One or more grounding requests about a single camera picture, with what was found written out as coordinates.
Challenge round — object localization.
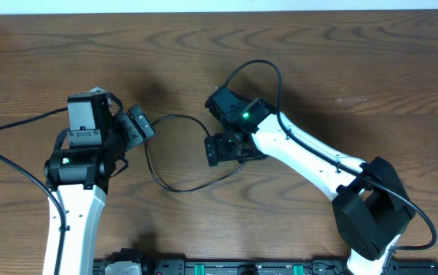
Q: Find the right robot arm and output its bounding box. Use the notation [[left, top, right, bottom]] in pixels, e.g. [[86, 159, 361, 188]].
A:
[[205, 87, 415, 274]]

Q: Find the black right camera cable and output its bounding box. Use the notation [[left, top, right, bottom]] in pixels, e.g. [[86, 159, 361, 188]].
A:
[[222, 59, 438, 275]]

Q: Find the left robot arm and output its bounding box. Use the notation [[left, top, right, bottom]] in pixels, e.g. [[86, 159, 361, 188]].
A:
[[43, 88, 154, 274]]

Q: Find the black left camera cable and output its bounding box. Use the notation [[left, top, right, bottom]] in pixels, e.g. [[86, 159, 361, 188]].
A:
[[0, 106, 70, 275]]

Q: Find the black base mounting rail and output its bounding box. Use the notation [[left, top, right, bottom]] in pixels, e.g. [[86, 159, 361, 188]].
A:
[[90, 248, 438, 275]]

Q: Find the black camera cable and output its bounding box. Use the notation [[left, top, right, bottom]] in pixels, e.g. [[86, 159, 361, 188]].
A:
[[0, 106, 70, 275], [222, 59, 438, 275]]

